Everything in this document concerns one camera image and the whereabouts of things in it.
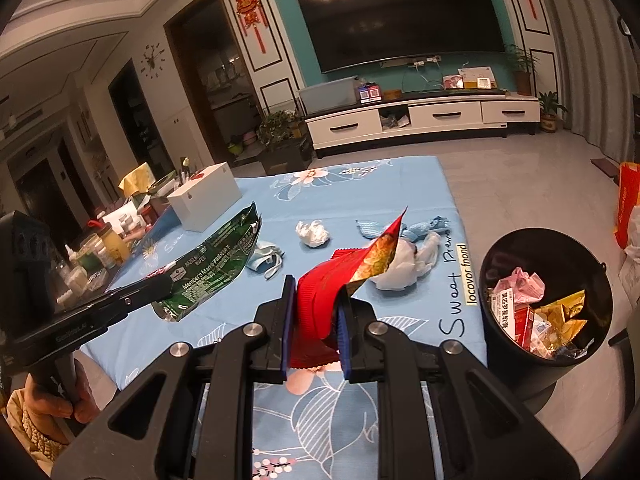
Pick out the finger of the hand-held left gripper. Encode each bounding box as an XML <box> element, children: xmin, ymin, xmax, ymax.
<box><xmin>107</xmin><ymin>272</ymin><xmax>176</xmax><ymax>313</ymax></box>

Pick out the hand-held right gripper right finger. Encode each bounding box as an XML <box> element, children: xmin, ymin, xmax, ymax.
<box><xmin>334</xmin><ymin>287</ymin><xmax>581</xmax><ymax>480</ymax></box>

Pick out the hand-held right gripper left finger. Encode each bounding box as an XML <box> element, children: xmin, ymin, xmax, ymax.
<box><xmin>50</xmin><ymin>274</ymin><xmax>300</xmax><ymax>480</ymax></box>

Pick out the red snack packet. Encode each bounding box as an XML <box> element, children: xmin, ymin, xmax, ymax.
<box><xmin>289</xmin><ymin>205</ymin><xmax>408</xmax><ymax>368</ymax></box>

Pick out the green snack packet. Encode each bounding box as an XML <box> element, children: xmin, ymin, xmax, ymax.
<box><xmin>150</xmin><ymin>201</ymin><xmax>263</xmax><ymax>322</ymax></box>

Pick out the black trash bin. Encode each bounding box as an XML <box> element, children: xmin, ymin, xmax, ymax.
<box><xmin>479</xmin><ymin>228</ymin><xmax>615</xmax><ymax>401</ymax></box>

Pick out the pink plastic bag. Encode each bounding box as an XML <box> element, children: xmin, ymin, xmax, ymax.
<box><xmin>487</xmin><ymin>267</ymin><xmax>547</xmax><ymax>346</ymax></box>

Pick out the yellow snack packet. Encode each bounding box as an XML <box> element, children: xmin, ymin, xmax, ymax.
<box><xmin>530</xmin><ymin>290</ymin><xmax>588</xmax><ymax>356</ymax></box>

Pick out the person's left forearm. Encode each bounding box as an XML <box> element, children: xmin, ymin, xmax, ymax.
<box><xmin>5</xmin><ymin>392</ymin><xmax>66</xmax><ymax>476</ymax></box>

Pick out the person's left hand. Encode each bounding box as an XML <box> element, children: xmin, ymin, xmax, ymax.
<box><xmin>22</xmin><ymin>357</ymin><xmax>103</xmax><ymax>428</ymax></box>

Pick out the cluster of bottles and jars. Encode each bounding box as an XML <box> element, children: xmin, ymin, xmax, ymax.
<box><xmin>55</xmin><ymin>205</ymin><xmax>156</xmax><ymax>311</ymax></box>

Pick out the blue face mask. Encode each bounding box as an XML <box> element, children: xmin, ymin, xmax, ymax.
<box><xmin>402</xmin><ymin>215</ymin><xmax>451</xmax><ymax>246</ymax></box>
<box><xmin>247</xmin><ymin>241</ymin><xmax>287</xmax><ymax>280</ymax></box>
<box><xmin>356</xmin><ymin>217</ymin><xmax>396</xmax><ymax>241</ymax></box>

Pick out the crumpled white tissue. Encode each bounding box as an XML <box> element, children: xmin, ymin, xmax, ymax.
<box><xmin>295</xmin><ymin>219</ymin><xmax>331</xmax><ymax>248</ymax></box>

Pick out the crumpled white plastic bag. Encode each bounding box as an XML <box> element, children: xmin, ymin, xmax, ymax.
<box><xmin>372</xmin><ymin>232</ymin><xmax>443</xmax><ymax>291</ymax></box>

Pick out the white box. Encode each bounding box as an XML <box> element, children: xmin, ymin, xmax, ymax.
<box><xmin>166</xmin><ymin>162</ymin><xmax>242</xmax><ymax>233</ymax></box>

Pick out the yellow cloth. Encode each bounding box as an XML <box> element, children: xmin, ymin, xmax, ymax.
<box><xmin>118</xmin><ymin>162</ymin><xmax>156</xmax><ymax>196</ymax></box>

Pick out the blue floral cloth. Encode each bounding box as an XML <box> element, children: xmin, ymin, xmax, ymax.
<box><xmin>80</xmin><ymin>155</ymin><xmax>488</xmax><ymax>480</ymax></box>

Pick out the bushy plant in black planter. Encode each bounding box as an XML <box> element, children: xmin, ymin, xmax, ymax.
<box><xmin>257</xmin><ymin>109</ymin><xmax>313</xmax><ymax>173</ymax></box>

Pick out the translucent storage box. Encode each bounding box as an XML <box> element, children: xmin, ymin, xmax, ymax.
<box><xmin>297</xmin><ymin>76</ymin><xmax>361</xmax><ymax>115</ymax></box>

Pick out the white television cabinet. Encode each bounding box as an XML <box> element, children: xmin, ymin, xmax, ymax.
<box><xmin>304</xmin><ymin>87</ymin><xmax>542</xmax><ymax>151</ymax></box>

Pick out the small potted plant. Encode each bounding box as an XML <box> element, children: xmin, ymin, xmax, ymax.
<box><xmin>537</xmin><ymin>91</ymin><xmax>568</xmax><ymax>133</ymax></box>

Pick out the dark floor mat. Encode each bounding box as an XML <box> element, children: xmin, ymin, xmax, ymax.
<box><xmin>591</xmin><ymin>157</ymin><xmax>623</xmax><ymax>178</ymax></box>

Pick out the red and yellow shopping bag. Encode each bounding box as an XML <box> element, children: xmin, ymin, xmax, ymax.
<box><xmin>612</xmin><ymin>161</ymin><xmax>640</xmax><ymax>251</ymax></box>

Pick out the tall potted plant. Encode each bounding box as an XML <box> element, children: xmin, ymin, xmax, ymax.
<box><xmin>504</xmin><ymin>44</ymin><xmax>541</xmax><ymax>97</ymax></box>

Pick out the black television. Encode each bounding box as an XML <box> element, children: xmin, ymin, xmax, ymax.
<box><xmin>292</xmin><ymin>0</ymin><xmax>506</xmax><ymax>75</ymax></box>

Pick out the grey curtain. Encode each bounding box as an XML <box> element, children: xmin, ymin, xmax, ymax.
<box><xmin>537</xmin><ymin>0</ymin><xmax>640</xmax><ymax>136</ymax></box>

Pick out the deer head wall clock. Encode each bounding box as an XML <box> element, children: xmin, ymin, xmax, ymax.
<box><xmin>140</xmin><ymin>42</ymin><xmax>167</xmax><ymax>78</ymax></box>

